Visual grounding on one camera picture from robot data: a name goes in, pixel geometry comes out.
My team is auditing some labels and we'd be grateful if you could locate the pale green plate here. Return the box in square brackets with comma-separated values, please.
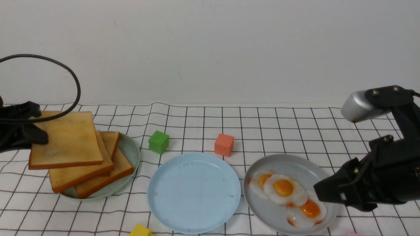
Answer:
[60, 134, 140, 201]

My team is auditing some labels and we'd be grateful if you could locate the toast slice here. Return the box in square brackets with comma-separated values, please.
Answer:
[48, 130, 114, 194]
[28, 111, 103, 170]
[100, 131, 121, 161]
[74, 148, 134, 199]

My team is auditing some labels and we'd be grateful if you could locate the white black-grid tablecloth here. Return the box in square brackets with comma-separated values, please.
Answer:
[0, 103, 403, 236]

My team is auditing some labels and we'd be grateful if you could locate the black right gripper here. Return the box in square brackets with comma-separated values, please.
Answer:
[313, 137, 420, 212]

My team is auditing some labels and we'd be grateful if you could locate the green cube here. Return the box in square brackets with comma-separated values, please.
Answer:
[148, 130, 170, 154]

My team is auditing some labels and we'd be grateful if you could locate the black cable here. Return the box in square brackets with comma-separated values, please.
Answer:
[0, 54, 81, 123]

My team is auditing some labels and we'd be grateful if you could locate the yellow block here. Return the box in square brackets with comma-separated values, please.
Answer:
[129, 224, 154, 236]

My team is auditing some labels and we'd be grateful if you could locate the light blue plate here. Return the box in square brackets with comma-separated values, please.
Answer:
[147, 152, 242, 235]

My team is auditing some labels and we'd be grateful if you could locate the orange-red cube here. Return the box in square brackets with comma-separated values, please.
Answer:
[214, 133, 234, 157]

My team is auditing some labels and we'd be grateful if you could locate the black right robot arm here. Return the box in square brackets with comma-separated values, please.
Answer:
[314, 85, 420, 212]

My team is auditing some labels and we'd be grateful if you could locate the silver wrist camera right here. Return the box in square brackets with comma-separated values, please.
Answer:
[341, 90, 390, 123]

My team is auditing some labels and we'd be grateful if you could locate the fried egg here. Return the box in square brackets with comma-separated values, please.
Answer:
[286, 191, 327, 228]
[248, 170, 276, 200]
[263, 174, 308, 208]

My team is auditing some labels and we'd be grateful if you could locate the grey plate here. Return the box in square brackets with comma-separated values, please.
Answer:
[243, 154, 340, 236]

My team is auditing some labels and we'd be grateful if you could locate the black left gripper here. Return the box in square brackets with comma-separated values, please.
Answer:
[0, 97, 49, 153]

